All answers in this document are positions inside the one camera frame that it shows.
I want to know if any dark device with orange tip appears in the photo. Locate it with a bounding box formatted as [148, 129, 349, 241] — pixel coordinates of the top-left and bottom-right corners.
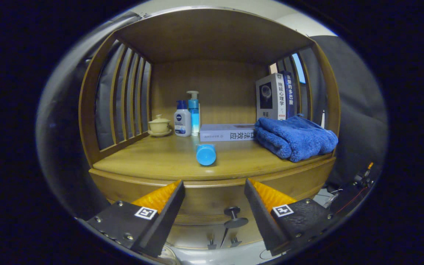
[353, 162, 375, 189]

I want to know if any blue folded towel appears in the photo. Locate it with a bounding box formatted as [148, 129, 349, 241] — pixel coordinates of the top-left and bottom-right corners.
[254, 114, 339, 163]

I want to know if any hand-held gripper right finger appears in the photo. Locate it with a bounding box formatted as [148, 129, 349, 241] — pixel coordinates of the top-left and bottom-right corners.
[244, 178, 339, 257]

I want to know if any white upright book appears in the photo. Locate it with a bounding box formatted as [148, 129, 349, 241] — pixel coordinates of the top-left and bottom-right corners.
[255, 73, 287, 122]

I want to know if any dark blue upright book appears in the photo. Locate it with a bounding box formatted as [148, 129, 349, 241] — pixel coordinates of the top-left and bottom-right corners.
[281, 71, 297, 119]

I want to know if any blue squeeze tube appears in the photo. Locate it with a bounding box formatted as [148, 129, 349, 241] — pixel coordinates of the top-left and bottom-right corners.
[196, 144, 217, 166]

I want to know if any white flat-lying book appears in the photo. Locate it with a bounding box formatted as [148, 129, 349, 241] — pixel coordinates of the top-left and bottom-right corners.
[199, 124, 257, 142]

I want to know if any beige lidded teacup with saucer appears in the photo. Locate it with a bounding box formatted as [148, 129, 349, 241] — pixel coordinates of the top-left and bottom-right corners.
[148, 114, 172, 137]

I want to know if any wooden countertop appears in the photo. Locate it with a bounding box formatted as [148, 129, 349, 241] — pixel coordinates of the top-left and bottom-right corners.
[92, 132, 334, 181]

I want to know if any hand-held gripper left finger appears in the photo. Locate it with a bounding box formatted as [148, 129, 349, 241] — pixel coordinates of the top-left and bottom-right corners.
[86, 180, 186, 258]

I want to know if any white bottle with blue cap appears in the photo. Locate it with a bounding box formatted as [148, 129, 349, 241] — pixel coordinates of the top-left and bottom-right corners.
[174, 100, 192, 137]

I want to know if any blue pump bottle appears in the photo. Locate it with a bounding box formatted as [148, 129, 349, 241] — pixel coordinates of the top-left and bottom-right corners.
[187, 91, 201, 136]

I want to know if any wooden drawer with black knob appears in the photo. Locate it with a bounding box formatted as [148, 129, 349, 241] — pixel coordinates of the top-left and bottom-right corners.
[89, 158, 336, 229]

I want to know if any wooden cabinet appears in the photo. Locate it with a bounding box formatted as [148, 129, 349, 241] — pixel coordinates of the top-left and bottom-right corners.
[78, 7, 341, 254]

